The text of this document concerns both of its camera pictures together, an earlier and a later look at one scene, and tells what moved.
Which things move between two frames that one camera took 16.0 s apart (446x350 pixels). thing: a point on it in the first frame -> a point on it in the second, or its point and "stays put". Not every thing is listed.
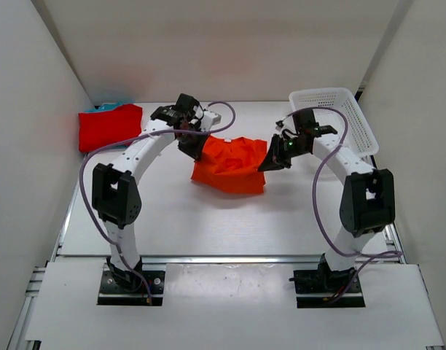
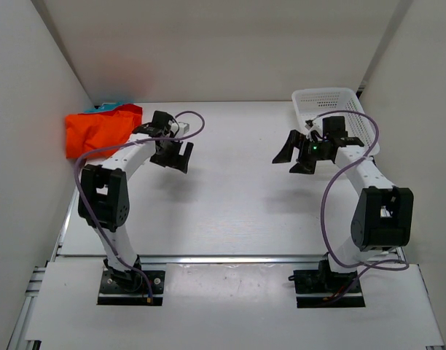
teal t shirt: (106, 107) stays put
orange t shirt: (231, 165) -> (85, 132)
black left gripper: (191, 144) -> (170, 153)
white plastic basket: (358, 138) stays put
